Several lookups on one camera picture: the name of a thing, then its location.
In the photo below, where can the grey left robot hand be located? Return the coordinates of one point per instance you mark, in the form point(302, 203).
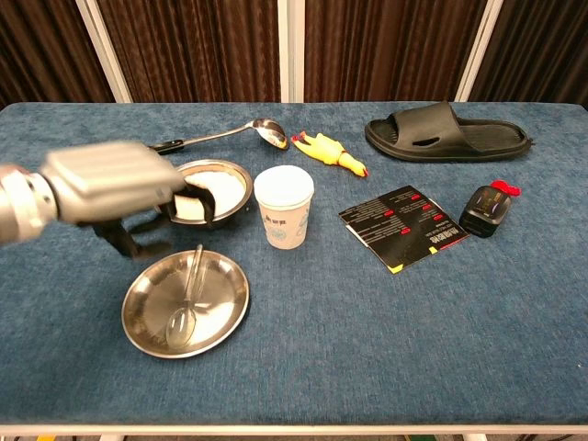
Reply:
point(110, 179)

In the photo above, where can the small black electronic device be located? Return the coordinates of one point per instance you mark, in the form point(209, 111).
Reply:
point(484, 211)

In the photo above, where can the black printed leaflet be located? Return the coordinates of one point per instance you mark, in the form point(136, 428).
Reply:
point(404, 229)

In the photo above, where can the blue fabric table cover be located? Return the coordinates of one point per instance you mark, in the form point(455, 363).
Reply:
point(367, 344)

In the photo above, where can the yellow rubber chicken toy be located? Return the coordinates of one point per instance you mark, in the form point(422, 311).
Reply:
point(326, 148)

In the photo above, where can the black rubber slipper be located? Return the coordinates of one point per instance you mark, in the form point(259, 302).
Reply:
point(427, 121)

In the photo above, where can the white rice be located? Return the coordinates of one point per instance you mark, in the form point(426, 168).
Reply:
point(225, 188)

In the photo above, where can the stainless steel bowl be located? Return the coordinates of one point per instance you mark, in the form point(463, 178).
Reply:
point(229, 218)

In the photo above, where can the white printed paper cup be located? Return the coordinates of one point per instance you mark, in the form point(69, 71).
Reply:
point(280, 220)

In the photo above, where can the white partition post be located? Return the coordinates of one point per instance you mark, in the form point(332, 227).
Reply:
point(291, 50)
point(480, 50)
point(103, 50)

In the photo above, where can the round stainless steel plate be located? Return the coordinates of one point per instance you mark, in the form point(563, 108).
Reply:
point(220, 294)

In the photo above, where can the dark brown pleated curtain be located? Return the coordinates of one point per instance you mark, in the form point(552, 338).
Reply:
point(41, 46)
point(542, 46)
point(197, 46)
point(386, 46)

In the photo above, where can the white table frame edge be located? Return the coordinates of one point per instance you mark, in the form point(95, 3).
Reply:
point(294, 431)

